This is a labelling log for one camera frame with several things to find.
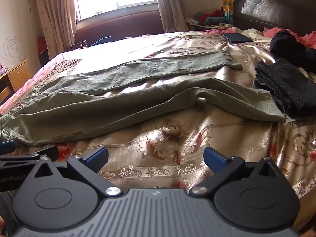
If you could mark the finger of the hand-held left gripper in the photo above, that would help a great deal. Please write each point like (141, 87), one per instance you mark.
(7, 147)
(47, 154)

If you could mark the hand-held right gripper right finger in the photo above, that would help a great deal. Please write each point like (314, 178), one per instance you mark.
(215, 158)

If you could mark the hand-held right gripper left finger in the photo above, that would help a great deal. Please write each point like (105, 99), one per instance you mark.
(96, 156)

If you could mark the olive green pants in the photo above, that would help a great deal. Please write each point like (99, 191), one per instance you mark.
(118, 103)

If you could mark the floral satin bedspread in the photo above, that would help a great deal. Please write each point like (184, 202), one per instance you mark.
(172, 150)

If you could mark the wooden desk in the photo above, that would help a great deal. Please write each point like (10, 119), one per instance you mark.
(17, 76)

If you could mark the folded dark jeans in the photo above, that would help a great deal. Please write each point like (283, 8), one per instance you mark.
(284, 86)

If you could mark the red cloth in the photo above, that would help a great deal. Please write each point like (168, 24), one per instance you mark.
(42, 48)

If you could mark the blue cloth item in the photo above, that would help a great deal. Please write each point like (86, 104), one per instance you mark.
(101, 41)

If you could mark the dark flat tablet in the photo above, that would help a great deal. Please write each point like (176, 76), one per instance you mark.
(237, 37)

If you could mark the black garment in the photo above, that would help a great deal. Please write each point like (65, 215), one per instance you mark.
(288, 47)

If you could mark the beige patterned curtain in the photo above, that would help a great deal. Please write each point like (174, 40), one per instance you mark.
(170, 7)
(54, 14)

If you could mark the pile of colourful clothes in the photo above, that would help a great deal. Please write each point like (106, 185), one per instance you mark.
(209, 18)

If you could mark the pink cloth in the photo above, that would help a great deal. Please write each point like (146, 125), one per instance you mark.
(306, 40)

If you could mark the dark wooden headboard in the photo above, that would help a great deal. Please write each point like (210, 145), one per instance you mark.
(276, 5)

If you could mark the black metal frame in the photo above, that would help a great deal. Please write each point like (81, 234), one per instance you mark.
(76, 45)

